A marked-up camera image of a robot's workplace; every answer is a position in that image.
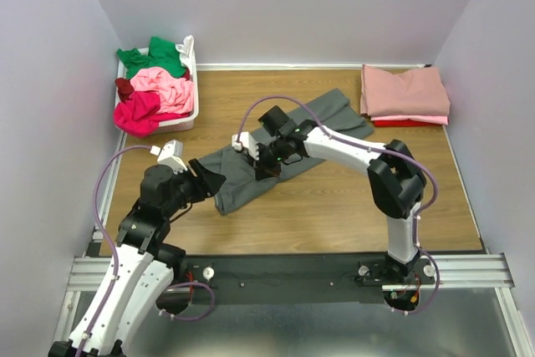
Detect aluminium frame rail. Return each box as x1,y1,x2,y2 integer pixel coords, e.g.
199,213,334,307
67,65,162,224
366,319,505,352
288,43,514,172
382,252,517,291

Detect green crumpled shirt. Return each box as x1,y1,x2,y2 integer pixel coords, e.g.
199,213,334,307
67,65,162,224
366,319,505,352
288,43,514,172
116,37,186,79

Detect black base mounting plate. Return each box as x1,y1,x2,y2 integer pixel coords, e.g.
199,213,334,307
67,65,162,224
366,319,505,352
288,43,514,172
187,252,435,305

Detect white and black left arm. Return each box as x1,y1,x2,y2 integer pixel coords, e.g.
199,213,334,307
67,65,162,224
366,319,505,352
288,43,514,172
48,159,226,356

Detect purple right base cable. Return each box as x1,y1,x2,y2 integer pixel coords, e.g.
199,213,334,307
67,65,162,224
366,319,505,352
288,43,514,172
390,247,441,316

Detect dark grey t shirt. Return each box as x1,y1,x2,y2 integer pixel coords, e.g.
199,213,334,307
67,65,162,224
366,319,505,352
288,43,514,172
199,89,374,216

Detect dusty pink folded shirt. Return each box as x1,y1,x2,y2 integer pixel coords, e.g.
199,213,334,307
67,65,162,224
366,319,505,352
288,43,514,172
360,65,451,117

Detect white crumpled cloth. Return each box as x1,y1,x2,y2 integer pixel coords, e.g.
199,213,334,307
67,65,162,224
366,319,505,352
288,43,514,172
176,35,196,71

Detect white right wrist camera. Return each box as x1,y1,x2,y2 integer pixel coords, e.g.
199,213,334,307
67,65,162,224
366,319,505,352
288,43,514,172
231,131,260,161

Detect dark red crumpled shirt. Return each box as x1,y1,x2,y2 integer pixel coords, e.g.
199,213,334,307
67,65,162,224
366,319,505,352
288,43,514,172
115,78,135,102

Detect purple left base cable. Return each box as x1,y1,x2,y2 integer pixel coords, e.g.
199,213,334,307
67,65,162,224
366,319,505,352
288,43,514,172
155,281,217,322

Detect pink crumpled shirt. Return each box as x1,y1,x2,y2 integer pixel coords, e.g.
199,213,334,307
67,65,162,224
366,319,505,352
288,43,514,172
130,67,195,115

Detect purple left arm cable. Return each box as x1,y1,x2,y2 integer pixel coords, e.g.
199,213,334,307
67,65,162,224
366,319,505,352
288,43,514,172
74,144,154,357

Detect white laundry basket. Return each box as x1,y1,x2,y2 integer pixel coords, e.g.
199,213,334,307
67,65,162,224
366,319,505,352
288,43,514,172
115,46,200,135

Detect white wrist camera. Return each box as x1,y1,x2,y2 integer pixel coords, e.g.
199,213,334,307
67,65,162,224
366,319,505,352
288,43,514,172
150,140,188,174
231,131,260,161

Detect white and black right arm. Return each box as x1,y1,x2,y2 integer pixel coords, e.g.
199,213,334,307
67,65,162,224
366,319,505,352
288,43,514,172
235,106,426,283

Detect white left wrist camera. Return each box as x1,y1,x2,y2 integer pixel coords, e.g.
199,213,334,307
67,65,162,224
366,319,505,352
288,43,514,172
150,140,188,174

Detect magenta crumpled shirt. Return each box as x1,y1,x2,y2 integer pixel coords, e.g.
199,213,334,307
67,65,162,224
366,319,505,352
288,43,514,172
113,91,161,138

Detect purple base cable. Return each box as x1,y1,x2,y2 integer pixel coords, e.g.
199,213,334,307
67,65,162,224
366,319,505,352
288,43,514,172
155,281,217,322
390,247,441,316

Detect red folded shirt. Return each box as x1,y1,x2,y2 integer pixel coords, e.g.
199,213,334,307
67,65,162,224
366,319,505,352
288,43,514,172
373,120,425,127

